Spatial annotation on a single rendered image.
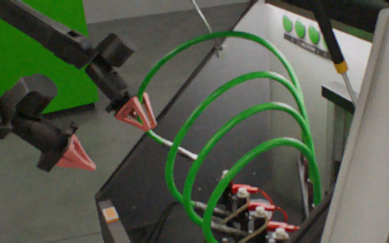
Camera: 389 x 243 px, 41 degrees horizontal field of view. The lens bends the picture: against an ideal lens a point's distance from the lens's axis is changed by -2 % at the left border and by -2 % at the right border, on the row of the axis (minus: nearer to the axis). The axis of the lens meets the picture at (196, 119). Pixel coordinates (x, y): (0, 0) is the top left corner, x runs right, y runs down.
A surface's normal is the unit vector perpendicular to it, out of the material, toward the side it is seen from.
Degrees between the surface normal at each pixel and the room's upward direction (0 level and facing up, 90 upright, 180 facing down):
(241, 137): 90
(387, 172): 76
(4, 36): 90
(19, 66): 90
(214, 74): 90
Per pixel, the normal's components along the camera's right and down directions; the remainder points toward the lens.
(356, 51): -0.93, 0.22
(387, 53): -0.92, 0.00
